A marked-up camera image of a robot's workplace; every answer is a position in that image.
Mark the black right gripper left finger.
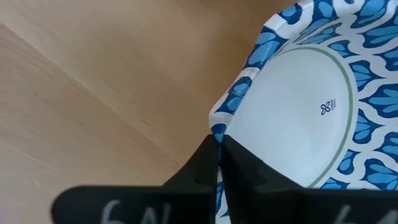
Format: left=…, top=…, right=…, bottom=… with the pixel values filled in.
left=50, top=133, right=219, bottom=224

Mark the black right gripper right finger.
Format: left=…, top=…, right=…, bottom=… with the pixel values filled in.
left=219, top=134, right=398, bottom=224

